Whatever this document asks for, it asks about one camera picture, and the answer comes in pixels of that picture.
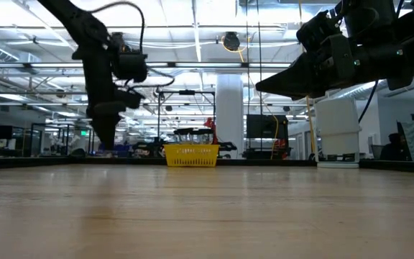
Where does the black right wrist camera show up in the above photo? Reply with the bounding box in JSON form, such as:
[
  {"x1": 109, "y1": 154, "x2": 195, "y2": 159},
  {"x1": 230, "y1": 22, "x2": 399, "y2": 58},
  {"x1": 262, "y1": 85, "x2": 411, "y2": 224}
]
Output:
[{"x1": 295, "y1": 9, "x2": 341, "y2": 52}]

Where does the yellow plastic basket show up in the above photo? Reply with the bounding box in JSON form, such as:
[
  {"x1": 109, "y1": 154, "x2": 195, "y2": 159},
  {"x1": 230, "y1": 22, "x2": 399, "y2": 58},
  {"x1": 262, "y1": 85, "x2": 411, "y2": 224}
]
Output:
[{"x1": 162, "y1": 143, "x2": 221, "y2": 168}]

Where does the grey hanging banner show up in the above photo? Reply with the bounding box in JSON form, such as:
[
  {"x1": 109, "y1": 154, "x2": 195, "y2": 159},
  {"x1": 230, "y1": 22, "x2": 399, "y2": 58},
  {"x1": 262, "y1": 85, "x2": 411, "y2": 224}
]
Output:
[{"x1": 396, "y1": 120, "x2": 414, "y2": 161}]

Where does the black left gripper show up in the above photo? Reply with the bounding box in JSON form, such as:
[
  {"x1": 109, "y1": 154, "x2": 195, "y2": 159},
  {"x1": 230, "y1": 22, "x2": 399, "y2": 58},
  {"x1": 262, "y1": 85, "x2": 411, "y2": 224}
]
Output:
[{"x1": 71, "y1": 45, "x2": 128, "y2": 151}]

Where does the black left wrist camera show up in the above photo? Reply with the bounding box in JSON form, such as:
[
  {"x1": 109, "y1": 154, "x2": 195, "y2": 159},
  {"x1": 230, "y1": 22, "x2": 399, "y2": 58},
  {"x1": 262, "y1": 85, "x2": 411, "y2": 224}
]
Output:
[{"x1": 114, "y1": 87, "x2": 146, "y2": 110}]

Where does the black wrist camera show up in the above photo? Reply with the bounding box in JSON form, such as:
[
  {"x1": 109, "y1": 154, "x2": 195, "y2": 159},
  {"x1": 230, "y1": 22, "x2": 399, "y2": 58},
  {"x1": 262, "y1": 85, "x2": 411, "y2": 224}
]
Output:
[
  {"x1": 114, "y1": 87, "x2": 146, "y2": 110},
  {"x1": 295, "y1": 9, "x2": 341, "y2": 52}
]

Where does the black metal table frame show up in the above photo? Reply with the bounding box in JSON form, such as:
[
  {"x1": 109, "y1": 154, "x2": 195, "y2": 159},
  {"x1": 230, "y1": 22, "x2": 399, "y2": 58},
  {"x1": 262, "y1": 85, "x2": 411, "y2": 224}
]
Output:
[{"x1": 0, "y1": 156, "x2": 414, "y2": 171}]

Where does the person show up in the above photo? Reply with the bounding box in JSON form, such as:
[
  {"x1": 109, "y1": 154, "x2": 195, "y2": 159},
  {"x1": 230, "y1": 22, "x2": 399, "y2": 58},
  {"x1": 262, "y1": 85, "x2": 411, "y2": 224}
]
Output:
[{"x1": 379, "y1": 132, "x2": 408, "y2": 162}]

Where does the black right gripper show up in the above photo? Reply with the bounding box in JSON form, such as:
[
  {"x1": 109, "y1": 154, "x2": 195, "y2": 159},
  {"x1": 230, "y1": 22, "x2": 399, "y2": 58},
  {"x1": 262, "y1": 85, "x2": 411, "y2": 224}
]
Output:
[{"x1": 254, "y1": 32, "x2": 406, "y2": 101}]

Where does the black ceiling cable reel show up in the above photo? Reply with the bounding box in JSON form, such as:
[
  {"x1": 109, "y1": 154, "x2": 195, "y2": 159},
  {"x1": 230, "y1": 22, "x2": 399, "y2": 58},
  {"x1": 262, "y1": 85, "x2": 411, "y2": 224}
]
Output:
[{"x1": 223, "y1": 31, "x2": 242, "y2": 51}]

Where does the white cup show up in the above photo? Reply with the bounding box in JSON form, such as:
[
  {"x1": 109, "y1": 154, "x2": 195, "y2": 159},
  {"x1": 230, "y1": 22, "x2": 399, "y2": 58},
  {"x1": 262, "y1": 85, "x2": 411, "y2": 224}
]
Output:
[{"x1": 313, "y1": 98, "x2": 362, "y2": 169}]

